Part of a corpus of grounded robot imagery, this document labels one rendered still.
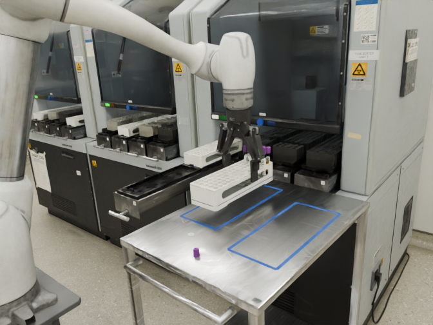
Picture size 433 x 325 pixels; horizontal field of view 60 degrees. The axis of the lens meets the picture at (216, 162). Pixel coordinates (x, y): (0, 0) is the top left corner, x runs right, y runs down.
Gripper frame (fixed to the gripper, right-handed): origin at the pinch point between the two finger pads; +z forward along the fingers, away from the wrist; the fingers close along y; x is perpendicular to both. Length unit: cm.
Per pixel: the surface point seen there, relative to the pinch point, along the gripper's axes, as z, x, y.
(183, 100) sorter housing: -12, 40, -64
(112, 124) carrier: 6, 36, -124
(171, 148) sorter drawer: 12, 35, -72
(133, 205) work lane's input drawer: 13.1, -19.2, -32.4
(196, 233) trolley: 9.3, -25.1, 4.0
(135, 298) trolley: 27.9, -38.8, -8.3
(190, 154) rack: 4.9, 15.8, -38.2
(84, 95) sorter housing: -10, 37, -151
